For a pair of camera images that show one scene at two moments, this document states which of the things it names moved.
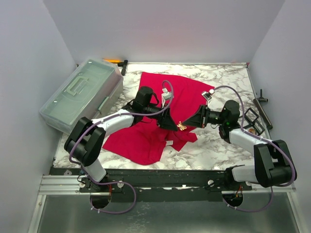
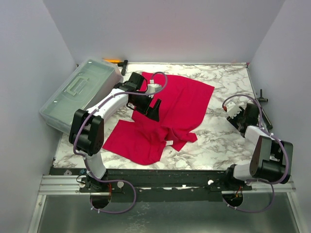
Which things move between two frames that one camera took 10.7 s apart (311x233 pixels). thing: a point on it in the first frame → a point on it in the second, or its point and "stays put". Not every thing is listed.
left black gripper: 165,121 → 153,112
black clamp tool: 124,65 stays put
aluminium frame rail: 63,185 stays put
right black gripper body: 202,116 → 236,120
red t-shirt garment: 144,142 stays put
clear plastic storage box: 88,91 stays put
